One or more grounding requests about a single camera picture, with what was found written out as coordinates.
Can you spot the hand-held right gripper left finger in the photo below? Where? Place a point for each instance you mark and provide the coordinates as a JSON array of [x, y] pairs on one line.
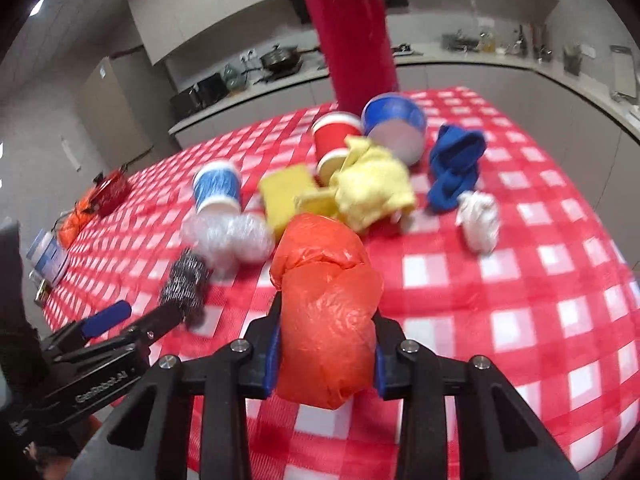
[[270, 357]]

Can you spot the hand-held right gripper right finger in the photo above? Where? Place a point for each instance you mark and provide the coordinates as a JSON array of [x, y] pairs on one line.
[[380, 372]]

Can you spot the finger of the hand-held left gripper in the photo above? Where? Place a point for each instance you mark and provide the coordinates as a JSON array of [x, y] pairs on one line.
[[160, 321], [107, 317]]

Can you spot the orange plastic bag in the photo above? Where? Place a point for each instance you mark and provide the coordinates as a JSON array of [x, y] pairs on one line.
[[325, 320]]

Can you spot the yellow sponge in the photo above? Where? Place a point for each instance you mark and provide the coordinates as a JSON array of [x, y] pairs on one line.
[[285, 195]]

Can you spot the blue cloth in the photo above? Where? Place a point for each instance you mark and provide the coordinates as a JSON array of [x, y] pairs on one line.
[[452, 160]]

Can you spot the steel wool scrubber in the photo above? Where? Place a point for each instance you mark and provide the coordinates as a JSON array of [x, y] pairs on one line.
[[182, 285]]

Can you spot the white bottle with blue label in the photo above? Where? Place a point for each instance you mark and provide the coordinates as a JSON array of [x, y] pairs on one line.
[[47, 257]]

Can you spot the clear plastic wrap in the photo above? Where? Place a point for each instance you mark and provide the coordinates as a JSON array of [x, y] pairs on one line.
[[225, 240]]

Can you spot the red checkered tablecloth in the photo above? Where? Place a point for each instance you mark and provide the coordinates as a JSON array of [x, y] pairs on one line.
[[500, 310]]

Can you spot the blue and white paper cup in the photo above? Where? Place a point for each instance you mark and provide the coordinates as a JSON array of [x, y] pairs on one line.
[[216, 185]]

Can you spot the crumpled white paper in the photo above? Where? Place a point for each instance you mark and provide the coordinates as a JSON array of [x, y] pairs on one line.
[[480, 222]]

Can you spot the yellow cloth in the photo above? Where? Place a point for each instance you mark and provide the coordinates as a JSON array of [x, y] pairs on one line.
[[375, 185]]

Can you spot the grey refrigerator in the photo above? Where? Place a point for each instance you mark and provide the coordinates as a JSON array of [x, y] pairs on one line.
[[115, 110]]

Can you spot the red paper cup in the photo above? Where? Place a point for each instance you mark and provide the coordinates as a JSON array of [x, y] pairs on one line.
[[335, 137]]

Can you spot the black countertop appliance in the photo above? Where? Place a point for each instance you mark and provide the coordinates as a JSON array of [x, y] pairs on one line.
[[200, 92]]

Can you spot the pot with glass lid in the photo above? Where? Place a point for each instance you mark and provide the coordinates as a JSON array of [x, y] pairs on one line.
[[232, 77]]

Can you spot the black wok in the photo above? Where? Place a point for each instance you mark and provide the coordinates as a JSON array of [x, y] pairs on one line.
[[280, 60]]

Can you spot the grey upper cabinets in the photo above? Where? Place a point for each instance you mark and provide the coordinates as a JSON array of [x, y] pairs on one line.
[[200, 10]]

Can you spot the ceiling light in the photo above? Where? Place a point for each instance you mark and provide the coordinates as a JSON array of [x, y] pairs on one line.
[[37, 7]]

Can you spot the tall red bottle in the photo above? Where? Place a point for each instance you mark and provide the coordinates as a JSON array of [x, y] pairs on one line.
[[350, 35]]

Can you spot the metal pan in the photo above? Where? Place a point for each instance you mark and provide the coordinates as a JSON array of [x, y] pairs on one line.
[[457, 41]]

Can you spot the glass jars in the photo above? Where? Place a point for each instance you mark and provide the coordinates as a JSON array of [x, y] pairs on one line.
[[489, 42]]

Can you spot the dark bottle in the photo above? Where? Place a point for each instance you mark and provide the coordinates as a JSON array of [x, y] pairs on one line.
[[521, 39]]

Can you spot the utensil rack with utensils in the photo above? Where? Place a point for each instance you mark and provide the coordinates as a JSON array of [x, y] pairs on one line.
[[540, 45]]

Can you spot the white cutting board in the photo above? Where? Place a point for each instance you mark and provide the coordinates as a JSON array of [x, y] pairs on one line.
[[622, 72]]

